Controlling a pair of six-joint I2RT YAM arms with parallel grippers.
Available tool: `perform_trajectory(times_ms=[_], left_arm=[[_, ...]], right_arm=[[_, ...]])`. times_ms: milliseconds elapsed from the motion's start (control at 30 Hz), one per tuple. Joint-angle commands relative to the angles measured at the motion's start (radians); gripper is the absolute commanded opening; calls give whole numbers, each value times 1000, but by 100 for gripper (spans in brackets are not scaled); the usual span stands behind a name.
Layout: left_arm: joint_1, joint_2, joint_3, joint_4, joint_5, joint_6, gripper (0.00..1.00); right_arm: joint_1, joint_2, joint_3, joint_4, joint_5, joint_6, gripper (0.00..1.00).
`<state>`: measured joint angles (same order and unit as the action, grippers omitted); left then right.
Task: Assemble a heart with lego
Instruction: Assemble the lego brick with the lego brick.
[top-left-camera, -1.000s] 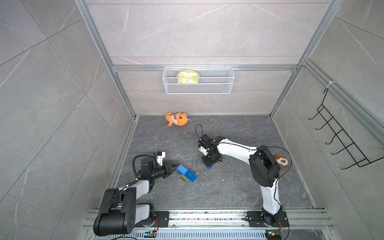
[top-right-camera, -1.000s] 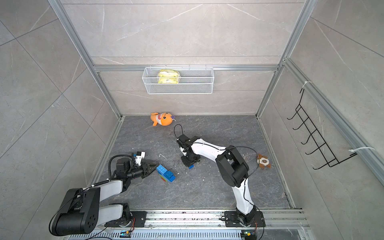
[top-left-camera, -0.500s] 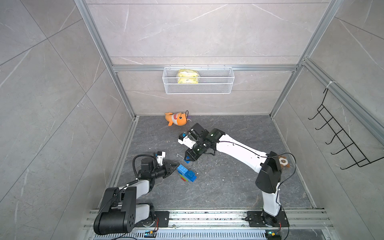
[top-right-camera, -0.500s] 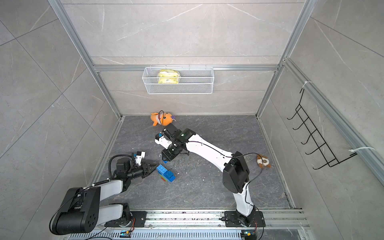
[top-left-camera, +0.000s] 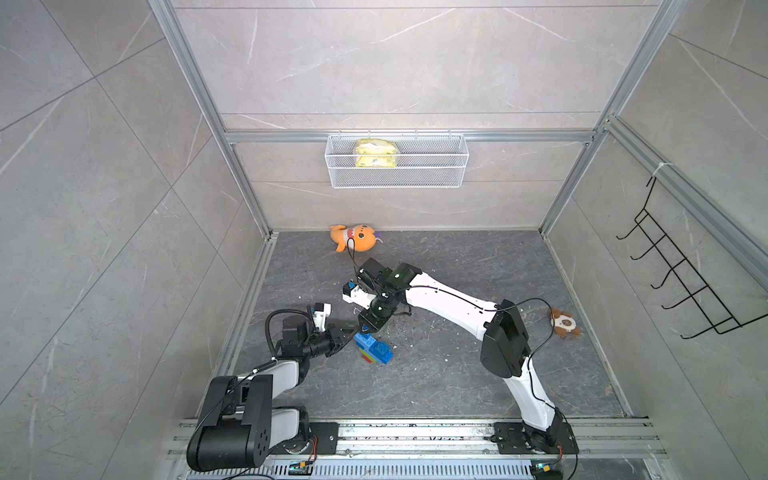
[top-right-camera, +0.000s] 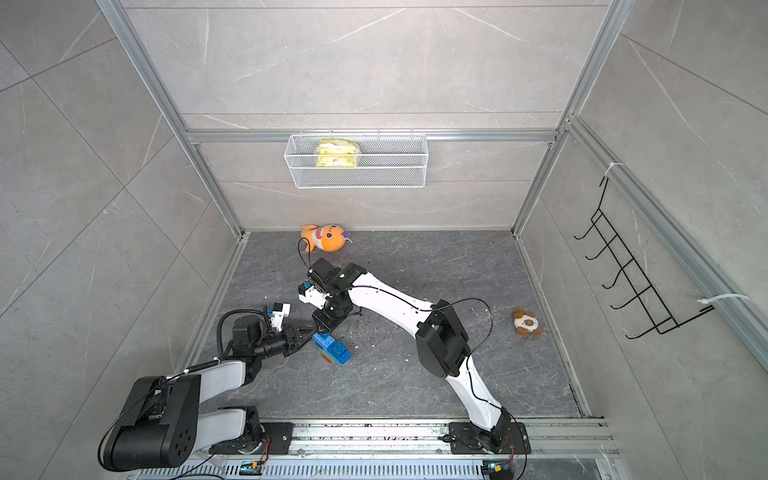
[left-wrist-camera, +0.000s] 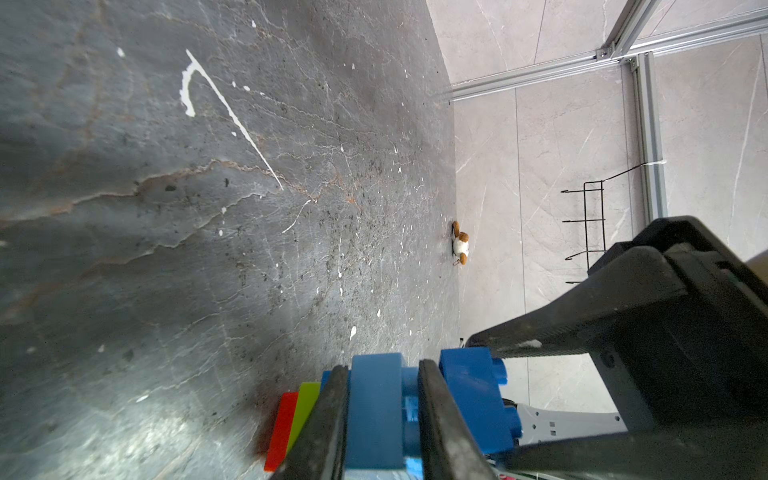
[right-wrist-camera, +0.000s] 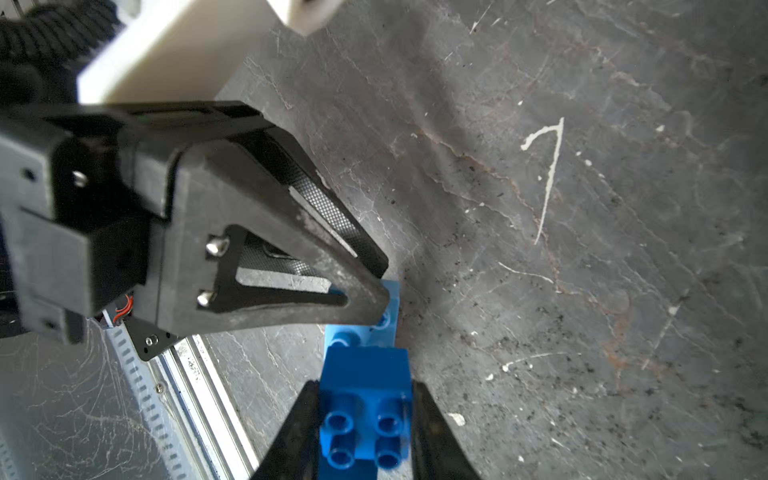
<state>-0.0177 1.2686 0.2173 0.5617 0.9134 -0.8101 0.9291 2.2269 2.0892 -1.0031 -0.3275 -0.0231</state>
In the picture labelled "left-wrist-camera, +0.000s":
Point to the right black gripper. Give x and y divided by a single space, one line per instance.
676 325

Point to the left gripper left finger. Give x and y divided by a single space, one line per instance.
319 451

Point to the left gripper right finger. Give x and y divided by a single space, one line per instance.
448 450

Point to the red lego brick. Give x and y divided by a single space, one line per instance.
280 437

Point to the green lego brick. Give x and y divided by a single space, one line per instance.
308 394

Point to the light blue lego brick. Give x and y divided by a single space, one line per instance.
382 427

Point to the blue small lego brick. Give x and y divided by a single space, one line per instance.
474 377

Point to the blue lego brick front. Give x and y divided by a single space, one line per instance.
325 378

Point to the brown white plush toy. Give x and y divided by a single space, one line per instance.
460 244

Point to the black wire hook rack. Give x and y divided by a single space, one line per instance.
593 226

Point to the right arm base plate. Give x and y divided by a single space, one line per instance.
543 426

